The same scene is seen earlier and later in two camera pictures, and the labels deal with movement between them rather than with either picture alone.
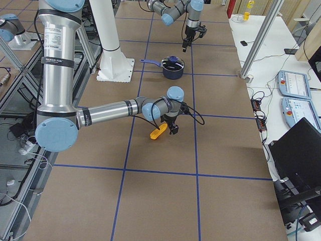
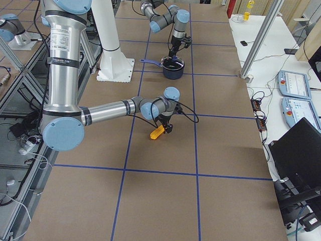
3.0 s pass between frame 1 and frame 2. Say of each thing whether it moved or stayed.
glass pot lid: stayed
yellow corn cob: stayed
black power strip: stayed
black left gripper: moved
